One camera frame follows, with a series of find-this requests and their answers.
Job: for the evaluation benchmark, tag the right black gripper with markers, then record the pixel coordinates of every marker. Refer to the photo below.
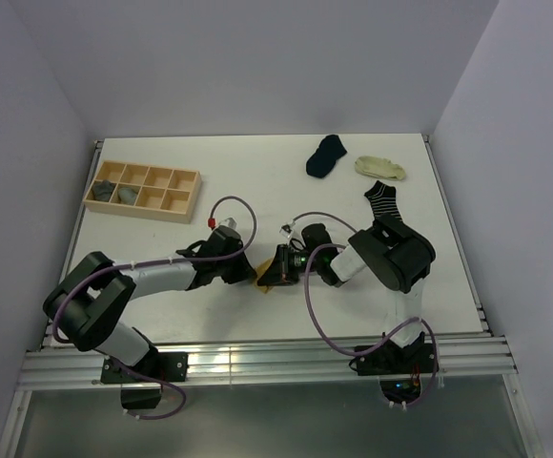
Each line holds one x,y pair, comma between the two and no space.
280,272

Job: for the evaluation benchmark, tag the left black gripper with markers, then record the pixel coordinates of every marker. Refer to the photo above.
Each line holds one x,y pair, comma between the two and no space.
243,272

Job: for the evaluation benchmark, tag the mustard yellow sock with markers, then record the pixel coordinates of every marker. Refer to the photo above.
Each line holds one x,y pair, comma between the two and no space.
265,275

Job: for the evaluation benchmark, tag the light grey sock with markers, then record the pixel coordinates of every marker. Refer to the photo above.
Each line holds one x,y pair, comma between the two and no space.
127,195

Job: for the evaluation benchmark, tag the dark grey sock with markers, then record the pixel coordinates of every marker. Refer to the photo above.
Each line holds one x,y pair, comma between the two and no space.
102,190

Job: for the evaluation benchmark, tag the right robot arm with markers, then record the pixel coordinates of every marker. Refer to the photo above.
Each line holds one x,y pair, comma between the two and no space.
398,256

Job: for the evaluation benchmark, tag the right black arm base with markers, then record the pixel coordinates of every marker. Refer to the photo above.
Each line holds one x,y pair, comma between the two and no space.
410,363

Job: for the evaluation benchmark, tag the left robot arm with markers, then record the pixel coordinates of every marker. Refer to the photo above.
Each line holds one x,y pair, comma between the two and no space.
88,304

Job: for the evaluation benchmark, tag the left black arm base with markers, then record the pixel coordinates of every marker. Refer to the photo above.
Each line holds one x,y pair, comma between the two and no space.
145,385

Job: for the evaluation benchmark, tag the wooden compartment tray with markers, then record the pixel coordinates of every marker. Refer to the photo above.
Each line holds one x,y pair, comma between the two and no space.
164,194

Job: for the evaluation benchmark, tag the navy blue sock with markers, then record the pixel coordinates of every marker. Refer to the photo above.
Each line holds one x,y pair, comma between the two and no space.
325,158

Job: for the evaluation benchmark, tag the black striped sock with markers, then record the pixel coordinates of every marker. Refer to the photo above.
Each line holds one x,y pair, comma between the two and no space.
383,200

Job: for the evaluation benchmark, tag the cream sock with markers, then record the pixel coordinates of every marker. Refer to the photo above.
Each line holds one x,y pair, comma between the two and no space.
379,167

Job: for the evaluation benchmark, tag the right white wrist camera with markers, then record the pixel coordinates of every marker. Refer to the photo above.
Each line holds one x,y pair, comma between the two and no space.
287,230

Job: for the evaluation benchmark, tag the aluminium frame rail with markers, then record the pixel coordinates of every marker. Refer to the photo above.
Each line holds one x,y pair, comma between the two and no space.
310,361

